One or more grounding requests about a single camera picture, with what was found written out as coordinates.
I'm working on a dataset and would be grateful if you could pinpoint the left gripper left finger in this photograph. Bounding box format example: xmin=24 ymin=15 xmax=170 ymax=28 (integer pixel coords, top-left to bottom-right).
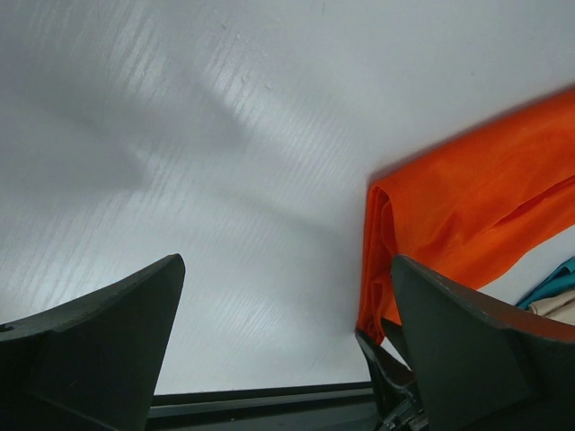
xmin=1 ymin=254 xmax=185 ymax=430

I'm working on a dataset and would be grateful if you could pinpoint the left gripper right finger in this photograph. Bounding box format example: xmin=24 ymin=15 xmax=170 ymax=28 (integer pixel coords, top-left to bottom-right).
xmin=391 ymin=256 xmax=574 ymax=430

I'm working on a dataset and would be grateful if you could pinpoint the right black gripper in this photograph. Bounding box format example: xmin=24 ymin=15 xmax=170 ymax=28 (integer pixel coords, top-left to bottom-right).
xmin=355 ymin=330 xmax=427 ymax=431

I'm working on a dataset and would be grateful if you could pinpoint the orange t shirt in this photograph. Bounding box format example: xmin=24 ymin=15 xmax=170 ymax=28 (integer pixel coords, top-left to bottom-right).
xmin=357 ymin=89 xmax=574 ymax=342

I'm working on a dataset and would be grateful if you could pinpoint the brown cardboard sheet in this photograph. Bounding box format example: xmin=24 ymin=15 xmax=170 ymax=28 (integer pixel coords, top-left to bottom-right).
xmin=528 ymin=290 xmax=575 ymax=325

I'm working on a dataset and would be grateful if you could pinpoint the teal cloth under cardboard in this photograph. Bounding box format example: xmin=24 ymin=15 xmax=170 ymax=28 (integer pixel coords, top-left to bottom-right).
xmin=517 ymin=258 xmax=574 ymax=310

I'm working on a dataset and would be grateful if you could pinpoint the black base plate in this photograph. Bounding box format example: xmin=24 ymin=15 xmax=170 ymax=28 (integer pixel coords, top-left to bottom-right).
xmin=146 ymin=382 xmax=379 ymax=430

